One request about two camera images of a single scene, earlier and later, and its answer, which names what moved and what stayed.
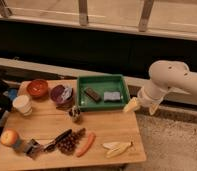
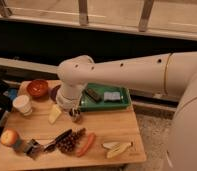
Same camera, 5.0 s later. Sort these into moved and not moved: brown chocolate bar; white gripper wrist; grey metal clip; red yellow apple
Moved: white gripper wrist
Not moved: grey metal clip; red yellow apple; brown chocolate bar
